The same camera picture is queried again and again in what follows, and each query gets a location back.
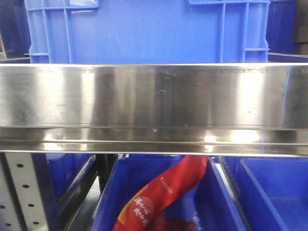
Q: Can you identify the red snack bag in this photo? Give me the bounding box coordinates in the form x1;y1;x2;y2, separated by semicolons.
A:
113;155;209;231

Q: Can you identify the blue lower bin right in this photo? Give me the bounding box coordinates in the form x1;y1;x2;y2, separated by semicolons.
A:
222;157;308;231

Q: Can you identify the stainless steel shelf rail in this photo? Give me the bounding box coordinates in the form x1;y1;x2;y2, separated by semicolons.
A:
0;63;308;157

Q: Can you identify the large blue plastic bin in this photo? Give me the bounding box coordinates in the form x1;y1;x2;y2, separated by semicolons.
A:
25;0;270;64

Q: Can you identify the blue lower bin centre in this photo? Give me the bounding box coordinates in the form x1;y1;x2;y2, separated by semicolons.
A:
91;154;246;231

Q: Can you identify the perforated steel rack post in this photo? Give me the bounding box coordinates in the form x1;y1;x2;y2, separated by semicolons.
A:
0;153;49;231

